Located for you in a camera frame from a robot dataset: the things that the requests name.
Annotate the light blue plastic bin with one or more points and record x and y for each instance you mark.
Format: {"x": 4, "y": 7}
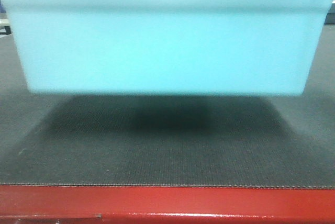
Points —
{"x": 167, "y": 47}

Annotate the red conveyor frame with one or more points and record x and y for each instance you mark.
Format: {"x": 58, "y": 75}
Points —
{"x": 53, "y": 204}

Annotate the black conveyor belt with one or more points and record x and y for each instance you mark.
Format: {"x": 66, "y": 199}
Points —
{"x": 209, "y": 141}

